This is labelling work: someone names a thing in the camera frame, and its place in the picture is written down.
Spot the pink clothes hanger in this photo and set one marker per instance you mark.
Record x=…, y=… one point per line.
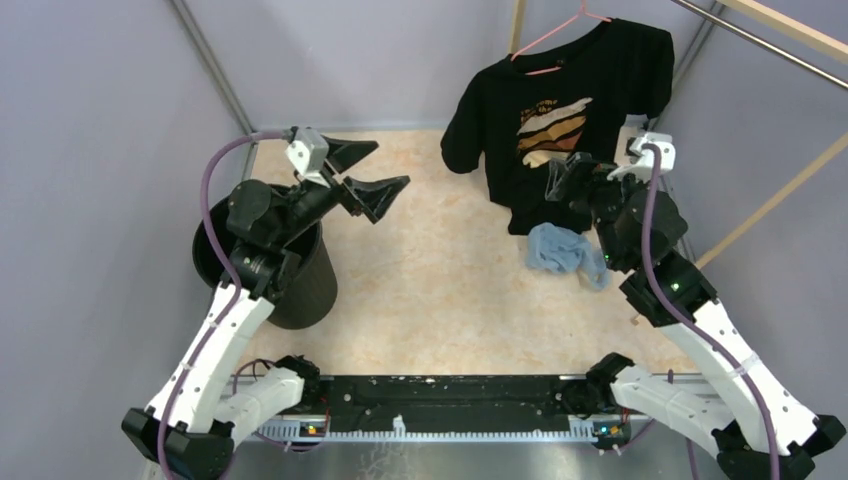
x=517, y=25

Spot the metal rack rod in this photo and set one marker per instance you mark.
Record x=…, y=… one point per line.
x=716, y=20

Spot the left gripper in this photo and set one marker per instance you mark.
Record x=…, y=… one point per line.
x=373, y=197

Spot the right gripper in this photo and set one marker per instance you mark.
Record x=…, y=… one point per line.
x=594, y=178

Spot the blue plastic trash bag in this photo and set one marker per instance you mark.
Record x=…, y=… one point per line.
x=559, y=250

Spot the black trash bin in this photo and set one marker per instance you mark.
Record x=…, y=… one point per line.
x=245, y=236

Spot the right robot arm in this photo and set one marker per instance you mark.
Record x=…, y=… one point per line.
x=754, y=427

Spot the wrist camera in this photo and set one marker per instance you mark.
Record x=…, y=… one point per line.
x=648, y=151
x=307, y=152

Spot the wooden rack frame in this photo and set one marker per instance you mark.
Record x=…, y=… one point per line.
x=799, y=32

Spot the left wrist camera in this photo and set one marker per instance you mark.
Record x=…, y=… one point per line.
x=307, y=152

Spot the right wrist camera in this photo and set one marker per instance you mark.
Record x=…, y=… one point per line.
x=648, y=151

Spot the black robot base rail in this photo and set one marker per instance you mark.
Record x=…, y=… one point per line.
x=454, y=405

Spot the black printed t-shirt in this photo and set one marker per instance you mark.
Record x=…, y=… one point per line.
x=521, y=111

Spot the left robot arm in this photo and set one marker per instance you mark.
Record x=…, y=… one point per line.
x=189, y=428

